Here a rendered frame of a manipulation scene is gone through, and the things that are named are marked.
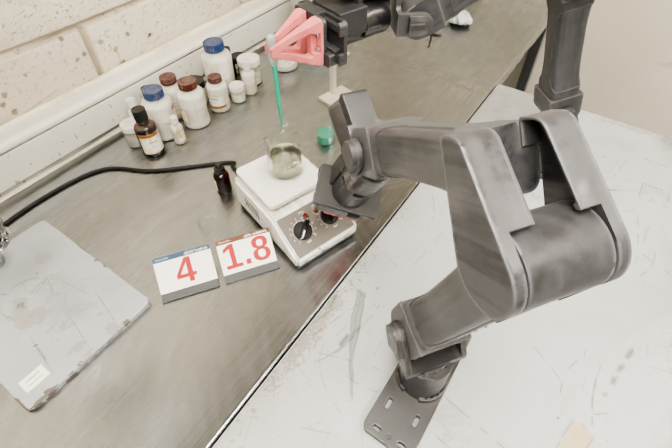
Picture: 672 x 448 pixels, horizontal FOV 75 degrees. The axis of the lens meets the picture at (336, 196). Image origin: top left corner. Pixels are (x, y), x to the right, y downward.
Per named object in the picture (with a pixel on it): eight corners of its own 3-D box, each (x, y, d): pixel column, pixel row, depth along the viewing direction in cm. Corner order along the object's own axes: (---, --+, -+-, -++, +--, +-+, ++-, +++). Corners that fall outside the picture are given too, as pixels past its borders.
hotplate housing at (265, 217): (357, 234, 79) (359, 204, 73) (298, 272, 73) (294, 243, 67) (288, 169, 91) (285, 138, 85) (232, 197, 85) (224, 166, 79)
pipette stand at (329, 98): (363, 100, 108) (366, 52, 99) (340, 113, 104) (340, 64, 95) (341, 87, 112) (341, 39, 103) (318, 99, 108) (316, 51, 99)
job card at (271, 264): (279, 268, 73) (277, 253, 70) (226, 284, 71) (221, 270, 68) (270, 241, 77) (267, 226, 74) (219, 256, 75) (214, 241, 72)
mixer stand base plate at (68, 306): (153, 303, 69) (151, 299, 68) (31, 415, 57) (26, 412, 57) (45, 221, 81) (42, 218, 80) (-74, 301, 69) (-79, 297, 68)
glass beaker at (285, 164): (299, 187, 75) (296, 149, 69) (263, 182, 76) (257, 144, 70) (309, 161, 80) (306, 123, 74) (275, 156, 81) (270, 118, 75)
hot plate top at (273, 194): (327, 182, 77) (327, 178, 76) (268, 213, 71) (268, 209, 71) (289, 147, 83) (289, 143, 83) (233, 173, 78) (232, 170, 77)
